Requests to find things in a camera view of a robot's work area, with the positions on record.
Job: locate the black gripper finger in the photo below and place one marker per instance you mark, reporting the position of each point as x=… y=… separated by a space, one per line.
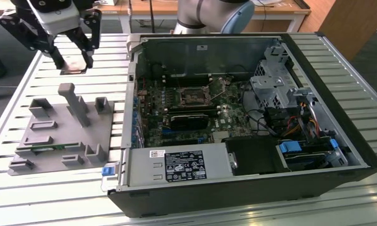
x=92 y=30
x=35 y=38

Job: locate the silver square CPU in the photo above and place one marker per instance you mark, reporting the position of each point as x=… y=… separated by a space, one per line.
x=73 y=67

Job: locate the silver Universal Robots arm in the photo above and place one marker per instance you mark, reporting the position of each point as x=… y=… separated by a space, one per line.
x=195 y=14

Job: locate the CPU socket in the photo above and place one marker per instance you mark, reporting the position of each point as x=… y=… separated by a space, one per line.
x=195 y=96

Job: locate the black RAM slot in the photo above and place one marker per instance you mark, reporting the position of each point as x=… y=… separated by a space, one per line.
x=191 y=109
x=191 y=113

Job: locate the grey plastic parts rack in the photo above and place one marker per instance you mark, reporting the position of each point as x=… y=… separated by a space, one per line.
x=65 y=131

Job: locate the green RAM stick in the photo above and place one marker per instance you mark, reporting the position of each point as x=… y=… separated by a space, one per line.
x=48 y=147

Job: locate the thin metal locking lever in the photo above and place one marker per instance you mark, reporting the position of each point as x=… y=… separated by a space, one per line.
x=221 y=91

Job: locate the black graphics card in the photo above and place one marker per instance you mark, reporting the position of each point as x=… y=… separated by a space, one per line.
x=188 y=122

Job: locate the green motherboard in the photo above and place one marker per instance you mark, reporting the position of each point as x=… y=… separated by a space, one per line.
x=229 y=122

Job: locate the wooden desk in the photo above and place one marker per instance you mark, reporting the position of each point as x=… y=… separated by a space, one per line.
x=276 y=10

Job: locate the blue case latch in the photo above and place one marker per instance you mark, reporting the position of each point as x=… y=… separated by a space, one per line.
x=109 y=171

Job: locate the grey power supply unit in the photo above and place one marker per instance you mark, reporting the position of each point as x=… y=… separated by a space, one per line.
x=141 y=167

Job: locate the small silver heatsink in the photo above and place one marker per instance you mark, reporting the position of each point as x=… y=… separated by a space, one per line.
x=221 y=137

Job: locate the silver metal drive cage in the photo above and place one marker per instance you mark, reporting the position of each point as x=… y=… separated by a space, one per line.
x=269 y=87

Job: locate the black plastic air shroud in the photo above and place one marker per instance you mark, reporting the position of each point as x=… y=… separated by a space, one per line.
x=255 y=155

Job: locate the blue disk carrier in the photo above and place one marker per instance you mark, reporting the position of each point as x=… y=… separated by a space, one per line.
x=289 y=147

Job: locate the wooden cabinet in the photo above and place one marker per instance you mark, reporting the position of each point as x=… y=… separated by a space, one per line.
x=355 y=26

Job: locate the black open PC case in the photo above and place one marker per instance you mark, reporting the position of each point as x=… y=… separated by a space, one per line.
x=225 y=200

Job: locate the blue plastic bay clip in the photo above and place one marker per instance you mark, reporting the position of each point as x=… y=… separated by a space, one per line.
x=333 y=144

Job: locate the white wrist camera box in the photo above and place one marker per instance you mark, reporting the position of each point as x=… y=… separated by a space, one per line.
x=57 y=22

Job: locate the white case wall sticker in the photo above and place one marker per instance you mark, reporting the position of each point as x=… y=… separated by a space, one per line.
x=201 y=47

